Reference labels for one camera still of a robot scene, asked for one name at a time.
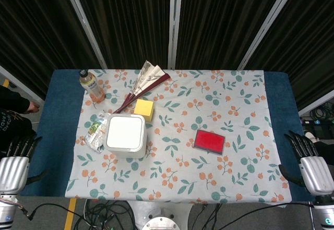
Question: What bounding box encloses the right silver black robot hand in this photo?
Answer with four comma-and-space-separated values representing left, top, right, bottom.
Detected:
278, 130, 332, 196

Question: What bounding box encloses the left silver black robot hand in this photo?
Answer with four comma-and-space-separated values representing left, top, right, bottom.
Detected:
0, 135, 50, 195

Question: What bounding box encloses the orange drink bottle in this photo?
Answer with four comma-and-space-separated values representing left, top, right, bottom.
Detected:
79, 69, 106, 103

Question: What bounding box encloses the black cable bundle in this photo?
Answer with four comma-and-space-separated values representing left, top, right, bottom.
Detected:
74, 198, 143, 230

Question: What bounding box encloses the crumpled snack wrapper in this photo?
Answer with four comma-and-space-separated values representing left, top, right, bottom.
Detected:
84, 111, 112, 154

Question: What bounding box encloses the blue table mat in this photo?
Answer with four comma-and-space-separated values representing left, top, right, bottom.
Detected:
20, 69, 315, 202

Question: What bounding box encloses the folding paper fan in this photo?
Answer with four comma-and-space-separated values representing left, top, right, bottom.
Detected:
112, 59, 171, 114

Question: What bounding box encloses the yellow cube box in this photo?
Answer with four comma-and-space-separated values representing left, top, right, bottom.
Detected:
133, 99, 155, 123

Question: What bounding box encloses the white square box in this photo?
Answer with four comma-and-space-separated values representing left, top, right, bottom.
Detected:
103, 113, 147, 159

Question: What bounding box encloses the floral tablecloth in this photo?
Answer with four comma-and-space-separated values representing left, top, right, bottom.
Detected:
64, 69, 292, 204

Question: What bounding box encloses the person in black clothes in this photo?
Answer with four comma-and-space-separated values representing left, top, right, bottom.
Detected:
0, 84, 41, 154

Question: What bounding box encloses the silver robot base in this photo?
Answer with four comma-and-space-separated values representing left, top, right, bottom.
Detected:
130, 201, 194, 230

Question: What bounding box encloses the red ink pad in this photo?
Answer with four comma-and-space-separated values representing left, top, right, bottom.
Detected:
193, 129, 226, 155

